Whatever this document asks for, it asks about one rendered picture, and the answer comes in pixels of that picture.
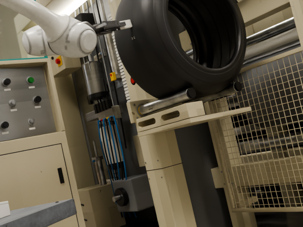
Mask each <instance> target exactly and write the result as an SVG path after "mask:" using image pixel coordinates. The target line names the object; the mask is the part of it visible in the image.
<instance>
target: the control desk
mask: <svg viewBox="0 0 303 227"><path fill-rule="evenodd" d="M69 199H74V202H75V206H76V210H77V214H75V215H73V216H71V217H68V218H66V219H64V220H61V221H59V222H57V223H54V224H52V225H50V226H47V227H86V226H85V222H84V217H83V211H82V207H81V203H80V198H79V194H78V188H77V184H76V179H75V175H74V171H73V165H72V160H71V156H70V152H69V146H68V142H67V137H66V133H65V127H64V122H63V118H62V113H61V109H60V103H59V99H58V94H57V90H56V86H55V80H54V75H53V71H52V67H51V61H50V58H46V59H23V60H8V61H0V202H5V201H8V204H9V209H10V211H11V210H15V209H22V208H26V207H32V206H36V205H41V204H47V203H53V202H56V201H62V200H69Z"/></svg>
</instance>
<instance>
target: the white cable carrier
mask: <svg viewBox="0 0 303 227"><path fill-rule="evenodd" d="M108 18H109V19H108V20H109V21H112V17H111V14H109V15H108ZM112 36H113V42H114V45H115V48H116V43H115V36H114V31H113V32H112ZM115 51H116V54H117V55H116V56H117V57H118V58H117V60H119V61H118V63H119V66H120V67H119V69H121V70H120V72H122V73H121V77H122V82H123V85H124V84H125V85H124V91H125V94H126V97H127V98H126V99H127V100H128V101H127V102H130V101H131V100H129V99H130V96H129V91H128V87H127V82H126V78H125V74H124V69H123V65H122V61H121V59H120V56H119V54H118V51H117V48H116V49H115ZM125 87H126V88H125Z"/></svg>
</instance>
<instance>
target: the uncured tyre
mask: <svg viewBox="0 0 303 227"><path fill-rule="evenodd" d="M168 11H170V12H171V13H173V14H174V15H175V16H176V17H177V18H178V19H179V20H180V21H181V23H182V24H183V25H184V27H185V29H186V30H187V32H188V35H189V37H190V40H191V43H192V47H193V59H192V58H190V57H189V56H188V55H187V54H186V53H185V51H184V50H183V49H182V47H181V46H180V44H179V43H178V41H177V39H176V37H175V35H174V33H173V30H172V28H171V24H170V20H169V13H168ZM129 19H130V21H131V24H132V27H131V28H127V29H122V30H119V31H118V30H116V31H114V35H115V43H116V47H117V51H118V53H119V56H120V59H121V61H122V63H123V65H124V67H125V69H126V70H127V72H128V73H129V75H130V76H131V78H132V79H133V80H134V81H135V82H136V83H137V84H138V85H139V86H140V87H141V88H142V89H143V90H144V91H145V92H147V93H148V94H150V95H152V96H153V97H155V98H157V99H160V98H163V97H166V96H168V95H171V94H174V93H177V92H179V91H182V90H185V89H188V88H193V89H194V90H195V92H196V97H195V98H193V99H191V100H187V101H185V102H190V101H192V100H196V99H199V98H202V97H205V96H208V95H211V94H214V93H217V92H219V91H221V90H223V89H225V88H226V87H227V86H228V85H229V84H231V83H232V82H233V81H234V80H235V78H236V77H237V76H238V74H239V72H240V70H241V68H242V65H243V61H244V57H245V52H246V43H247V39H246V30H245V25H244V21H243V17H242V14H241V11H240V9H239V7H238V4H237V2H236V1H235V0H121V2H120V4H119V6H118V8H117V11H116V15H115V20H119V21H124V20H129ZM133 34H135V37H136V40H135V41H133V42H132V40H131V37H130V36H132V35H133ZM185 102H183V103H185Z"/></svg>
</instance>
